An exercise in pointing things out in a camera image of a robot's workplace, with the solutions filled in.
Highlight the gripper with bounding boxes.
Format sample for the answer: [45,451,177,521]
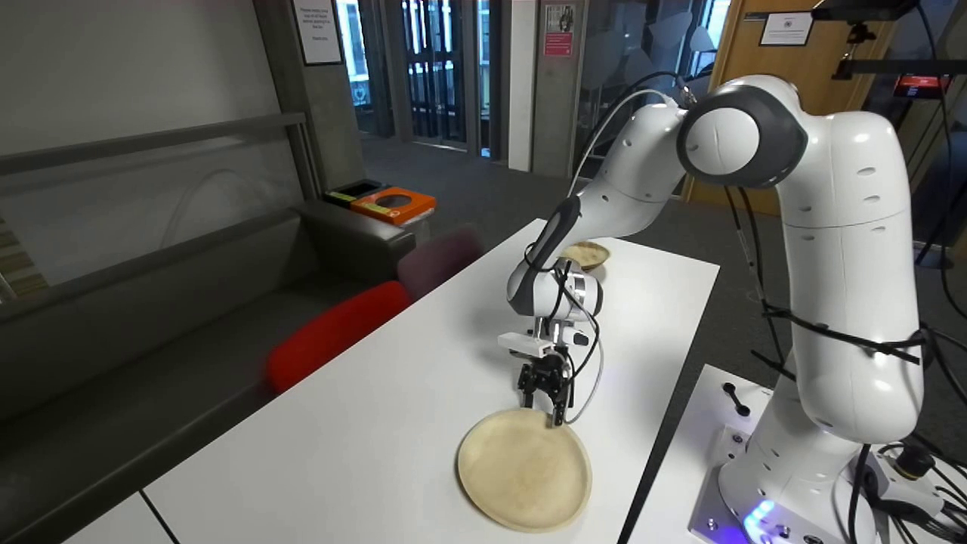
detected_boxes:
[517,352,576,428]

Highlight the large brown plate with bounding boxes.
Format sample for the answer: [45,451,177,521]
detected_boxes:
[456,408,593,534]

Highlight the small brown plate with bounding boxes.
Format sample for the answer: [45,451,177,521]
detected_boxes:
[560,241,611,272]

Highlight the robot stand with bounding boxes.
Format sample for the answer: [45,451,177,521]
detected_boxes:
[626,363,967,544]

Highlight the purple chair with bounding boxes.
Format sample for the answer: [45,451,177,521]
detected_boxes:
[397,229,485,301]

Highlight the red chair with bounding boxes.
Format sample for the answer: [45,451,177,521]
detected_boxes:
[264,280,413,395]

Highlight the black and green bin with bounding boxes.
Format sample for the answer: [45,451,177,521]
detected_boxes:
[324,178,387,210]

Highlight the glass door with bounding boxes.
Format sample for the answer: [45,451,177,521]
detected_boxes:
[399,0,471,146]

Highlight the grey box with black button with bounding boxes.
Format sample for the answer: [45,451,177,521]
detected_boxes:
[861,444,947,519]

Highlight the grey bench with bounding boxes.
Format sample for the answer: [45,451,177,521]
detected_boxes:
[0,199,417,544]

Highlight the wooden door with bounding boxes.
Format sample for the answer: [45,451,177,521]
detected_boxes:
[683,0,901,218]

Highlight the white door sign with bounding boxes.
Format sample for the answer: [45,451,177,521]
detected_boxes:
[758,11,815,48]

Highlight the grey handrail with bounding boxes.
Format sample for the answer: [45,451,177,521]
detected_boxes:
[0,113,308,177]

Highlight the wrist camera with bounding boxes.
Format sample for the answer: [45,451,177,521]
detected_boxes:
[497,332,557,358]

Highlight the red wall sign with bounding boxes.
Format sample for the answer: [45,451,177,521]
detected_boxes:
[543,3,576,58]

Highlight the white framed wall notice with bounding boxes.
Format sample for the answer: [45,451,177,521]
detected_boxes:
[291,0,345,66]

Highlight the camera on mount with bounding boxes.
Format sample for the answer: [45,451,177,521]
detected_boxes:
[811,0,967,82]

